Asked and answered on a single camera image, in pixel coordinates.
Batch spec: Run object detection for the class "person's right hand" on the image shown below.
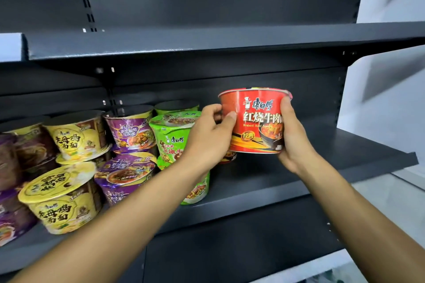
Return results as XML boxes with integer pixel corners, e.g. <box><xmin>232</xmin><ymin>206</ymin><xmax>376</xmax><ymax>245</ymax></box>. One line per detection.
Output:
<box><xmin>278</xmin><ymin>96</ymin><xmax>319</xmax><ymax>176</ymax></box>

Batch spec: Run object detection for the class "purple cup noodle bowl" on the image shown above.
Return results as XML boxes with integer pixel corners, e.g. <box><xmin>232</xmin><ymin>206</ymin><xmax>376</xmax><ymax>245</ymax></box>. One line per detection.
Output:
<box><xmin>22</xmin><ymin>157</ymin><xmax>61</xmax><ymax>181</ymax></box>
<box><xmin>0</xmin><ymin>186</ymin><xmax>39</xmax><ymax>248</ymax></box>
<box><xmin>102</xmin><ymin>104</ymin><xmax>157</xmax><ymax>152</ymax></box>
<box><xmin>93</xmin><ymin>153</ymin><xmax>157</xmax><ymax>208</ymax></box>
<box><xmin>0</xmin><ymin>116</ymin><xmax>58</xmax><ymax>171</ymax></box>
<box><xmin>111</xmin><ymin>144</ymin><xmax>159</xmax><ymax>161</ymax></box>
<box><xmin>0</xmin><ymin>133</ymin><xmax>21</xmax><ymax>193</ymax></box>

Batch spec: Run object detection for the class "person's left hand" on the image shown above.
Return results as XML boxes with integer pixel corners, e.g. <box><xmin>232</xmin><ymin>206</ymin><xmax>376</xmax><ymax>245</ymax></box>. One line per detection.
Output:
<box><xmin>181</xmin><ymin>103</ymin><xmax>238</xmax><ymax>175</ymax></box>

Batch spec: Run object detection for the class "dark metal store shelving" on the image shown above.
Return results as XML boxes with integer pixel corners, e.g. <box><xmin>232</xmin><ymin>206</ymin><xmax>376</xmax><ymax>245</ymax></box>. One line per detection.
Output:
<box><xmin>0</xmin><ymin>0</ymin><xmax>420</xmax><ymax>283</ymax></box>

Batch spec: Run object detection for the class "person's right forearm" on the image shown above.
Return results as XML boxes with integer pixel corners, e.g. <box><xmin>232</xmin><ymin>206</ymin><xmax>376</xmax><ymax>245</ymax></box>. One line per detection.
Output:
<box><xmin>298</xmin><ymin>156</ymin><xmax>425</xmax><ymax>283</ymax></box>

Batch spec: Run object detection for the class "red cup noodle bowl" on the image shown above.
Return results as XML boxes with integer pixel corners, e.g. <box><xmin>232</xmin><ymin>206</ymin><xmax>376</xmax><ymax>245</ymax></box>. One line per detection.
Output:
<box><xmin>219</xmin><ymin>149</ymin><xmax>238</xmax><ymax>165</ymax></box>
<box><xmin>217</xmin><ymin>87</ymin><xmax>294</xmax><ymax>155</ymax></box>

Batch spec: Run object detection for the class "person's left forearm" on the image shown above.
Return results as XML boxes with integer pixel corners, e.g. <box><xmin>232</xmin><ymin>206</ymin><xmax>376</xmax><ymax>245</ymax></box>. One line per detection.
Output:
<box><xmin>9</xmin><ymin>159</ymin><xmax>201</xmax><ymax>283</ymax></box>

